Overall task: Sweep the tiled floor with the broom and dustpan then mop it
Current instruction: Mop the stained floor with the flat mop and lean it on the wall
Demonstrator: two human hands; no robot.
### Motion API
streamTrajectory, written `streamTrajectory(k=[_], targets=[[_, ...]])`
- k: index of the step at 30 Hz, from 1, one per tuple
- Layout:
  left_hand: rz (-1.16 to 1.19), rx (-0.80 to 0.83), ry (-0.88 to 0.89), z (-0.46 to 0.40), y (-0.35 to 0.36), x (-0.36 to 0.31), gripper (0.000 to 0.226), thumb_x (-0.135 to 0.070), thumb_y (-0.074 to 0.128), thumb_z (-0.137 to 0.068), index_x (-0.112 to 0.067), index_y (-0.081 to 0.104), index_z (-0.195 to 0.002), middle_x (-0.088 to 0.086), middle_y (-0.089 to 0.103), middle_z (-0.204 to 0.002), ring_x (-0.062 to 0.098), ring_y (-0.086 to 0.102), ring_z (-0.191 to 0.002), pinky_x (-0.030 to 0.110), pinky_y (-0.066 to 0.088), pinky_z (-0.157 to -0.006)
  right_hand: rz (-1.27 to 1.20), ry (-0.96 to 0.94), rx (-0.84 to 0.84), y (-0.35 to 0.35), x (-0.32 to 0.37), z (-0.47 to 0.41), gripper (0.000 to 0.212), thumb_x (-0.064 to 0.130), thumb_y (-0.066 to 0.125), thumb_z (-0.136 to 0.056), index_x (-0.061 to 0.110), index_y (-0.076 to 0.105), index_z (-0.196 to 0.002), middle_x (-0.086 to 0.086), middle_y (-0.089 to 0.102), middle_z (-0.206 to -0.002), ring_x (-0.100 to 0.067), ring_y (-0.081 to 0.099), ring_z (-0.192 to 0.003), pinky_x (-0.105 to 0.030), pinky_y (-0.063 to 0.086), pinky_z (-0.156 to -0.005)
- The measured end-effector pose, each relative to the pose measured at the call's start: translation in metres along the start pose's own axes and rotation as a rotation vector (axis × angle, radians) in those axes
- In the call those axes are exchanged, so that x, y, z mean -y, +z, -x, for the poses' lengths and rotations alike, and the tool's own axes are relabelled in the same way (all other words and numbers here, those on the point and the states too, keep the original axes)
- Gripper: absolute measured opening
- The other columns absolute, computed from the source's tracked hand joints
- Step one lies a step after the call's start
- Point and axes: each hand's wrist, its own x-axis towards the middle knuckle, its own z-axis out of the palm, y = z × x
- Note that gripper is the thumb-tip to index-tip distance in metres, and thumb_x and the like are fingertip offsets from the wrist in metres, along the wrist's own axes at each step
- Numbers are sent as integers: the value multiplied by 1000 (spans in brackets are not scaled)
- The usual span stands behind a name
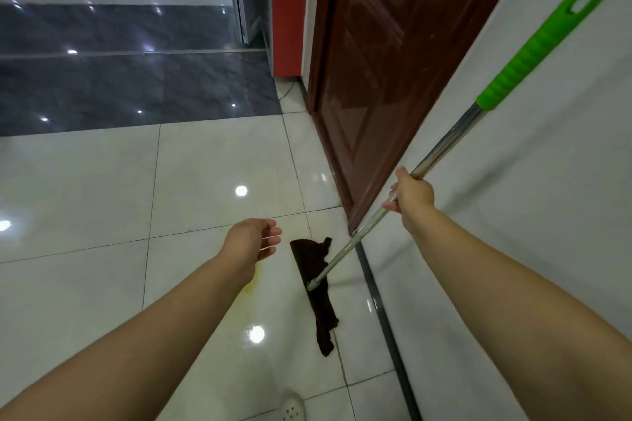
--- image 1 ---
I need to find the person's right hand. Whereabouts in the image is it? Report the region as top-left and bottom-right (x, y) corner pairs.
(382, 167), (436, 235)

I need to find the person's left hand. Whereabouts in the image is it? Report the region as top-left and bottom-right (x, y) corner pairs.
(220, 217), (283, 286)

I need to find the green handled metal mop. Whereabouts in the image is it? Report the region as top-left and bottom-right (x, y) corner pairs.
(289, 0), (619, 357)

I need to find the person's left forearm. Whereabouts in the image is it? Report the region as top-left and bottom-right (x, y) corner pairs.
(0, 250), (253, 421)

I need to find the person's right forearm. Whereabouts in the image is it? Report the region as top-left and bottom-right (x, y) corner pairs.
(402, 206), (632, 421)

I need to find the yellow floor stain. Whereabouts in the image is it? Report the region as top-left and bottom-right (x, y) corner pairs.
(239, 264), (261, 299)

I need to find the dark brown wooden door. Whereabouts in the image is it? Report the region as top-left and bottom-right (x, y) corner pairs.
(306, 0), (537, 235)

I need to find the dark floor threshold strip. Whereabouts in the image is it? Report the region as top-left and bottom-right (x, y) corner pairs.
(355, 241), (423, 421)

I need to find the white perforated slipper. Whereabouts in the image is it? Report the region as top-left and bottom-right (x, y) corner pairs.
(275, 393), (307, 421)

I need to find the red wall panel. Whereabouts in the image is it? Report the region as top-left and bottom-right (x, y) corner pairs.
(270, 0), (311, 78)

